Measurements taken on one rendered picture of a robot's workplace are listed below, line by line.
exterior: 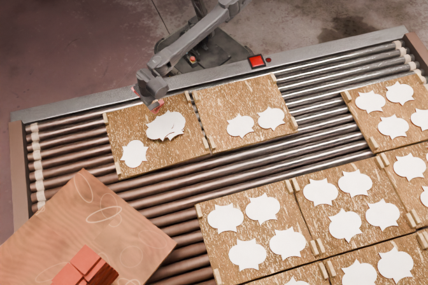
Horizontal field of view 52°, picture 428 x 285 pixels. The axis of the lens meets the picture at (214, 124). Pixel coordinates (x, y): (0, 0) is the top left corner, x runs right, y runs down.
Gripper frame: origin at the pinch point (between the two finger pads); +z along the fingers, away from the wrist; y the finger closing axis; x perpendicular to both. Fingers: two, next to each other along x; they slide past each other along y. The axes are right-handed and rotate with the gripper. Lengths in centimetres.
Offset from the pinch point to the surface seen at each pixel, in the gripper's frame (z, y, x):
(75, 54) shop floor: 116, 150, -18
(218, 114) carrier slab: 22.3, -9.8, -29.5
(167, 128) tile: 18.8, -3.5, -5.0
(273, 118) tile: 21, -27, -48
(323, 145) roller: 24, -51, -57
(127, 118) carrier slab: 22.9, 14.1, 5.0
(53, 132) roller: 25, 30, 35
